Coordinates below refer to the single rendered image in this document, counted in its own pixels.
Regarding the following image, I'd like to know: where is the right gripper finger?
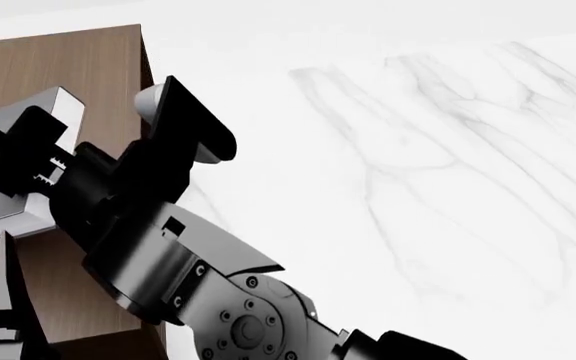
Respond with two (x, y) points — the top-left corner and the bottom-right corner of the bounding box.
(0, 85), (87, 253)
(111, 74), (239, 207)

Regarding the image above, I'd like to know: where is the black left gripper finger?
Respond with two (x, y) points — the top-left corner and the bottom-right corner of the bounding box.
(0, 229), (60, 360)

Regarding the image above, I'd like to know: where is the brown wooden cabinet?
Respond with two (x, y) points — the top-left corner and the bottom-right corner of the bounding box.
(0, 24), (169, 360)

